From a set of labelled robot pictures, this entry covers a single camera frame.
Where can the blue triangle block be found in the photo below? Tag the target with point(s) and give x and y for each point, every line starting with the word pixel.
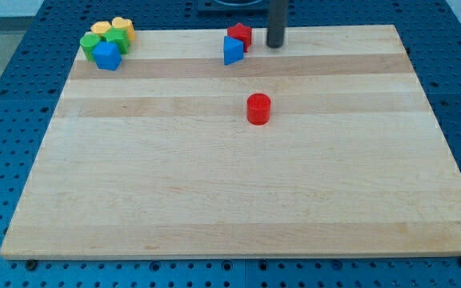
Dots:
pixel 233 50

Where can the yellow heart block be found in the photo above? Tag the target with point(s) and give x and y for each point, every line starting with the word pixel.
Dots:
pixel 124 24

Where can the green star block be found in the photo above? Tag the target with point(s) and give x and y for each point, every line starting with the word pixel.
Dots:
pixel 118 37

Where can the yellow hexagon block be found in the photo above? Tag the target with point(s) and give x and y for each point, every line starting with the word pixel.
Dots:
pixel 100 28

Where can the red star block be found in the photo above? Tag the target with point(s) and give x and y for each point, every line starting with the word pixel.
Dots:
pixel 241 32

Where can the green cylinder block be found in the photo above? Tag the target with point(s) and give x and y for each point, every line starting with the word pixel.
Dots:
pixel 88 43

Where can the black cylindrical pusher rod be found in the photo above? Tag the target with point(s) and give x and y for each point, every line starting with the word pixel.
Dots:
pixel 277 23

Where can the blue cube block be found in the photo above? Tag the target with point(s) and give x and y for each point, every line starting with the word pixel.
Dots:
pixel 107 56

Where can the red cylinder block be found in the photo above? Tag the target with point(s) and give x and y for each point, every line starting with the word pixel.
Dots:
pixel 258 109

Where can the wooden board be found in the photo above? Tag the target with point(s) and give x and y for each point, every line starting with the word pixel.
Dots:
pixel 157 159

